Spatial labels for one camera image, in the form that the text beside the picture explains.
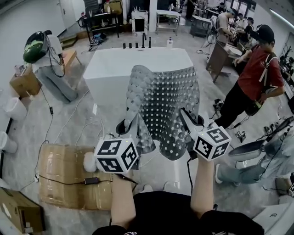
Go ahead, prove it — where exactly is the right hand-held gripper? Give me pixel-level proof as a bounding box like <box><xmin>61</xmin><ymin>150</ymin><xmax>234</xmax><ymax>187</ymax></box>
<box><xmin>180</xmin><ymin>108</ymin><xmax>232</xmax><ymax>162</ymax></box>

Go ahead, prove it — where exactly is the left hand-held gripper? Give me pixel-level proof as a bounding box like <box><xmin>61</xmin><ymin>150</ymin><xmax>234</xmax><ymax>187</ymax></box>
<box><xmin>93</xmin><ymin>118</ymin><xmax>141</xmax><ymax>174</ymax></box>

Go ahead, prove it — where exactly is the grey perforated bath mat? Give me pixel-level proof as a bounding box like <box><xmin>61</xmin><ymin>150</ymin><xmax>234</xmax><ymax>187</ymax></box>
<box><xmin>125</xmin><ymin>64</ymin><xmax>201</xmax><ymax>161</ymax></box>

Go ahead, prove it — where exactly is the person's right forearm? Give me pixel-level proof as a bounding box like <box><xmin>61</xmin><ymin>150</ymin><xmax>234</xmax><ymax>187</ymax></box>
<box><xmin>189</xmin><ymin>157</ymin><xmax>215</xmax><ymax>220</ymax></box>

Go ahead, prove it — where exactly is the person's left forearm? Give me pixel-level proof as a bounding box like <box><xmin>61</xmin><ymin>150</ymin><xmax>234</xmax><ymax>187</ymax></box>
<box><xmin>110</xmin><ymin>171</ymin><xmax>137</xmax><ymax>230</ymax></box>

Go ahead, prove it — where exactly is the white fluffy slipper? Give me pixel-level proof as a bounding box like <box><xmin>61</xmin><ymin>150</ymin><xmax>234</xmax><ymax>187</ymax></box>
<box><xmin>83</xmin><ymin>151</ymin><xmax>97</xmax><ymax>173</ymax></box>

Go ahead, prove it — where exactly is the grey frying pan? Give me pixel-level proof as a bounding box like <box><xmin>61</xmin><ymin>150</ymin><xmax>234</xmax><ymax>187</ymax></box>
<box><xmin>228</xmin><ymin>139</ymin><xmax>266</xmax><ymax>159</ymax></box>

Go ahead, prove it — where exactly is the white bathtub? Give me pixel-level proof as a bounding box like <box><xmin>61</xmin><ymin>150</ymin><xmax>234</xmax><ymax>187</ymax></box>
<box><xmin>83</xmin><ymin>47</ymin><xmax>193</xmax><ymax>111</ymax></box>

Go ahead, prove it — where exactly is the large taped cardboard box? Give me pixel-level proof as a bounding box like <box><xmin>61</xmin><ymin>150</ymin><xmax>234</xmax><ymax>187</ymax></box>
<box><xmin>36</xmin><ymin>143</ymin><xmax>136</xmax><ymax>211</ymax></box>

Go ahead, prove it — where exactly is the brown wooden vanity cabinet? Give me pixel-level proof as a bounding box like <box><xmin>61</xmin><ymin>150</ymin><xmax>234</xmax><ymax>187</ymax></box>
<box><xmin>205</xmin><ymin>41</ymin><xmax>243</xmax><ymax>83</ymax></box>

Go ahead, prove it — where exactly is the person's right white shoe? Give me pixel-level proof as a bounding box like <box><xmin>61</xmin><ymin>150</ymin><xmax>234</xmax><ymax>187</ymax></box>
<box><xmin>163</xmin><ymin>181</ymin><xmax>181</xmax><ymax>191</ymax></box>

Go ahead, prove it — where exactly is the low wooden table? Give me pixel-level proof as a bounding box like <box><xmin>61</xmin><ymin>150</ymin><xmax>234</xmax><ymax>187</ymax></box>
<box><xmin>61</xmin><ymin>49</ymin><xmax>82</xmax><ymax>72</ymax></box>

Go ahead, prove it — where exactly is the person's black shirt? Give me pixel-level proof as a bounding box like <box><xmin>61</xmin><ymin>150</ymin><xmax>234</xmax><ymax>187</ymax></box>
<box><xmin>91</xmin><ymin>190</ymin><xmax>265</xmax><ymax>235</ymax></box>

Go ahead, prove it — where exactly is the metal work table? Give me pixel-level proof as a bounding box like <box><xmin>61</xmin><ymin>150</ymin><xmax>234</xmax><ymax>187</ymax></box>
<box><xmin>156</xmin><ymin>9</ymin><xmax>182</xmax><ymax>36</ymax></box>
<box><xmin>190</xmin><ymin>15</ymin><xmax>212</xmax><ymax>38</ymax></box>

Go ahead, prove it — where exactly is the open cardboard box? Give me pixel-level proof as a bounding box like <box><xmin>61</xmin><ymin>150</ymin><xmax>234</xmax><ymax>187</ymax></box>
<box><xmin>9</xmin><ymin>65</ymin><xmax>43</xmax><ymax>98</ymax></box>

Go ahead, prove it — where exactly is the white bucket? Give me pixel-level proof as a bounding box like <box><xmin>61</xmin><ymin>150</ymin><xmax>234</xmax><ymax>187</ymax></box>
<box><xmin>4</xmin><ymin>97</ymin><xmax>28</xmax><ymax>121</ymax></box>
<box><xmin>0</xmin><ymin>131</ymin><xmax>18</xmax><ymax>154</ymax></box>

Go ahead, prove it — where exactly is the white marble cabinet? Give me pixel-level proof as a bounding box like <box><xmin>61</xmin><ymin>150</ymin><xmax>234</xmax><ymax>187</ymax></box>
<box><xmin>131</xmin><ymin>10</ymin><xmax>150</xmax><ymax>33</ymax></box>

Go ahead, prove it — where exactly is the black shelf table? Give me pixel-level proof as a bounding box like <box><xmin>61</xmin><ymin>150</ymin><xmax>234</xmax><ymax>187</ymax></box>
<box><xmin>86</xmin><ymin>11</ymin><xmax>120</xmax><ymax>39</ymax></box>

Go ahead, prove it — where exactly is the green black backpack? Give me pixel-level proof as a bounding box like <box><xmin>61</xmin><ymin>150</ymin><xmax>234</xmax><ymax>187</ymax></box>
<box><xmin>23</xmin><ymin>31</ymin><xmax>49</xmax><ymax>64</ymax></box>

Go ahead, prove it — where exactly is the small brown cardboard box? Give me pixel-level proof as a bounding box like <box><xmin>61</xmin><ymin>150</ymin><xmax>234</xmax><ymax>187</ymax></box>
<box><xmin>0</xmin><ymin>187</ymin><xmax>45</xmax><ymax>234</ymax></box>

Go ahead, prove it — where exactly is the thin grey cable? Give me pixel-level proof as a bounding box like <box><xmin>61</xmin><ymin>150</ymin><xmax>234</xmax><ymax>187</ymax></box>
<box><xmin>54</xmin><ymin>89</ymin><xmax>104</xmax><ymax>147</ymax></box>

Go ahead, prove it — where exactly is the left hand-held gripper black cable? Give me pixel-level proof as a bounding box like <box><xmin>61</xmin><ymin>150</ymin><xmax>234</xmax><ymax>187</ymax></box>
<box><xmin>114</xmin><ymin>173</ymin><xmax>138</xmax><ymax>186</ymax></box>

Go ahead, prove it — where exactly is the hand-held gripper black cable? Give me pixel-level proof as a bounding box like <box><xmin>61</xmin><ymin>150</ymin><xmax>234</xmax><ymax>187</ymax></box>
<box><xmin>114</xmin><ymin>173</ymin><xmax>138</xmax><ymax>186</ymax></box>
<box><xmin>186</xmin><ymin>158</ymin><xmax>196</xmax><ymax>196</ymax></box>

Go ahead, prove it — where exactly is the right hand-held gripper black cable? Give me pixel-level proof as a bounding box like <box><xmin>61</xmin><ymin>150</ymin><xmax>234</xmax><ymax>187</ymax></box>
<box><xmin>186</xmin><ymin>158</ymin><xmax>196</xmax><ymax>196</ymax></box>

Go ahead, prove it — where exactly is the thin black cable with inline switch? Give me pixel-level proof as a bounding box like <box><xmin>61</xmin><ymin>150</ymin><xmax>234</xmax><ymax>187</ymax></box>
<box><xmin>20</xmin><ymin>87</ymin><xmax>56</xmax><ymax>191</ymax></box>

